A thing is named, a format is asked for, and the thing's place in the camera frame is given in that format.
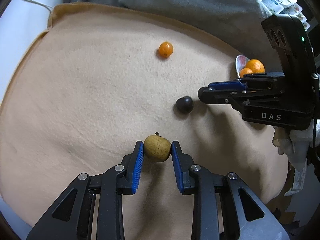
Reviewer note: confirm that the grey cushion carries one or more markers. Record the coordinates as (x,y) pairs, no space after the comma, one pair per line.
(236,22)

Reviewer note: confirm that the white gloved right hand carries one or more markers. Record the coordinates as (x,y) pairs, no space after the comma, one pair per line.
(295,145)

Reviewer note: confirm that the small orange kumquat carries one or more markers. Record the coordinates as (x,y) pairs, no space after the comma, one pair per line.
(165,50)

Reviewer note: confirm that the floral white plate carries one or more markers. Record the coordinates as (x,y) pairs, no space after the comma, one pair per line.
(240,63)

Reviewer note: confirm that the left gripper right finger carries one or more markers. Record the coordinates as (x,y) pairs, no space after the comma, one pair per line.
(224,206)

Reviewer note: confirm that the large orange with stem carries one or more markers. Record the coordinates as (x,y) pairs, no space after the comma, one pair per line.
(255,66)

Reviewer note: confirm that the tan blanket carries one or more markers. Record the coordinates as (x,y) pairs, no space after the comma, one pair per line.
(93,84)

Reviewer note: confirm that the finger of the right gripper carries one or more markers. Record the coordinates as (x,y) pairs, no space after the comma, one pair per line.
(228,85)
(229,96)

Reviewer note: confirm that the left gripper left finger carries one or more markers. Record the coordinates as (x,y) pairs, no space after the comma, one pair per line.
(71,215)

